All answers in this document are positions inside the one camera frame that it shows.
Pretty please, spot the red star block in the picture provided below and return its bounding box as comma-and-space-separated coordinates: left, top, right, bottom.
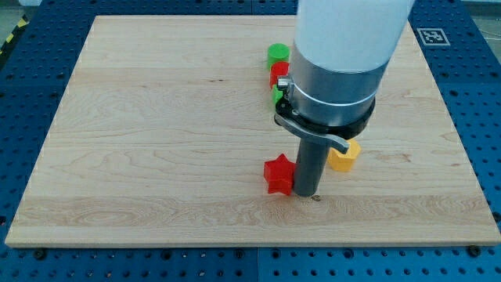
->
263, 154, 295, 196

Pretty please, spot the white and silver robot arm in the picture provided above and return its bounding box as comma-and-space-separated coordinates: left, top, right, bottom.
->
275, 0, 414, 155

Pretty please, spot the green star block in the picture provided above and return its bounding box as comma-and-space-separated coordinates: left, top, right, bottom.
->
272, 85, 283, 104

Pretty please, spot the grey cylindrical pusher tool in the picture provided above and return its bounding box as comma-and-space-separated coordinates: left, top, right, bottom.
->
293, 139, 330, 197

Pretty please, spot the red cylinder block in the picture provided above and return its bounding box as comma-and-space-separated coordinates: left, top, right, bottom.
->
269, 61, 289, 89

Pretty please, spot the light wooden board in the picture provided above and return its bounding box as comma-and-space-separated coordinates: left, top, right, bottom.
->
5, 16, 500, 248

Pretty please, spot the green cylinder block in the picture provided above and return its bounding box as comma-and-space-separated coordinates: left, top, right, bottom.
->
267, 42, 290, 71

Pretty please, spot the yellow hexagon block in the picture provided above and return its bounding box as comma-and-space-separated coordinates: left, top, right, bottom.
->
327, 139, 362, 172

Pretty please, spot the black and white fiducial marker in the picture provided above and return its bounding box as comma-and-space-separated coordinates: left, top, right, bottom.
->
417, 27, 450, 46

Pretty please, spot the yellow black hazard tape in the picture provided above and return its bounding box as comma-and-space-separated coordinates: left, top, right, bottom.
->
1, 14, 30, 56

